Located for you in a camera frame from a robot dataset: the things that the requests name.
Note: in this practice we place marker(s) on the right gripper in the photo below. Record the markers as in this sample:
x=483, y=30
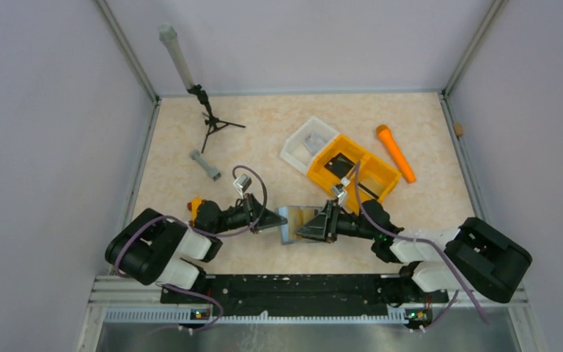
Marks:
x=325, y=226

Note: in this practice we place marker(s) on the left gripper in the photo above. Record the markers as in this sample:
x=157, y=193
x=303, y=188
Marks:
x=265, y=217

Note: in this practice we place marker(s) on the grey leather card holder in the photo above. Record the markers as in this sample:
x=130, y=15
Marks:
x=288, y=235

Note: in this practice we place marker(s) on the orange card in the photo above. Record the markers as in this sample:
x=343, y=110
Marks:
x=299, y=216

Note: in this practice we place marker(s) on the black card from holder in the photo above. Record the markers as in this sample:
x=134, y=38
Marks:
x=340, y=165

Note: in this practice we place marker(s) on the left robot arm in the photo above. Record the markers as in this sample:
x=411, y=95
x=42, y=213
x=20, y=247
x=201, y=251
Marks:
x=159, y=249

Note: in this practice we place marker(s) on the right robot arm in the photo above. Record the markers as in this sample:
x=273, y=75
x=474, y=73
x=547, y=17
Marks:
x=473, y=255

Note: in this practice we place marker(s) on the yellow plastic bin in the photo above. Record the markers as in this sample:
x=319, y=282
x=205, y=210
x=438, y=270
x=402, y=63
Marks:
x=367, y=164

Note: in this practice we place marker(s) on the white plastic bin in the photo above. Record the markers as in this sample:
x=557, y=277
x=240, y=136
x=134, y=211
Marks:
x=302, y=147

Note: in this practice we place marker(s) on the grey plastic bolt tool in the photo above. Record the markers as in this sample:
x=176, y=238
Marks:
x=212, y=172

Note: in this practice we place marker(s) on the yellow toy brick car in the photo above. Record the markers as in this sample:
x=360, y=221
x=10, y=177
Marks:
x=194, y=204

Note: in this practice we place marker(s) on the black mini tripod with tube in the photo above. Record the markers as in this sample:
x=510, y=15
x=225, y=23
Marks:
x=168, y=37

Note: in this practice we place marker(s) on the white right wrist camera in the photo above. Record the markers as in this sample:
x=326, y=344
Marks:
x=340, y=193

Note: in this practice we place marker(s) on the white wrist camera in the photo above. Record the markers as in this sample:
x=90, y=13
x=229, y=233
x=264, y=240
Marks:
x=242, y=184
x=340, y=193

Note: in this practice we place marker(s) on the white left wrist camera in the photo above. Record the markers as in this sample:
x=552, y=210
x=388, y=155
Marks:
x=242, y=184

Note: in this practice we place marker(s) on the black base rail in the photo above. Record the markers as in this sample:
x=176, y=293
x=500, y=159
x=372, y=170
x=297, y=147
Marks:
x=313, y=295

